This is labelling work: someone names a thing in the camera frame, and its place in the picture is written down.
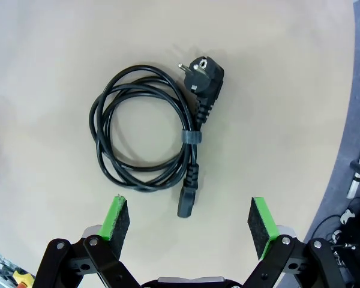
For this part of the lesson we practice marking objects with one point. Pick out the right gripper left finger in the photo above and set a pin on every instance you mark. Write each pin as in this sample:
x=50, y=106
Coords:
x=114, y=228

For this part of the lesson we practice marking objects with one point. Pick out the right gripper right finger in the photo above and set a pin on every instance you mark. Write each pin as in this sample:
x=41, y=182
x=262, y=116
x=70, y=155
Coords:
x=261, y=228

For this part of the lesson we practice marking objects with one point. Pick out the yellow emergency stop button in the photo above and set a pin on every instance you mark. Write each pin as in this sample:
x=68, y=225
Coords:
x=21, y=277

